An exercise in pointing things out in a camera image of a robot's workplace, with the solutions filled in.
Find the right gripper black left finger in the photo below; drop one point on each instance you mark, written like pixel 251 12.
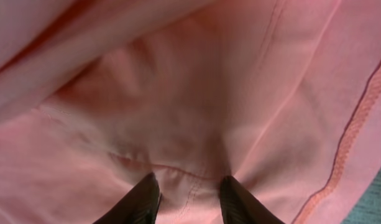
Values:
pixel 139 206

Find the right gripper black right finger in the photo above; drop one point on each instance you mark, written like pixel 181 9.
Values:
pixel 239 206

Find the pink printed t-shirt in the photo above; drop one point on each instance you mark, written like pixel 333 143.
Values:
pixel 94 95

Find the grey t-shirt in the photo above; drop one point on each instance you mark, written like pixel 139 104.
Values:
pixel 368 208

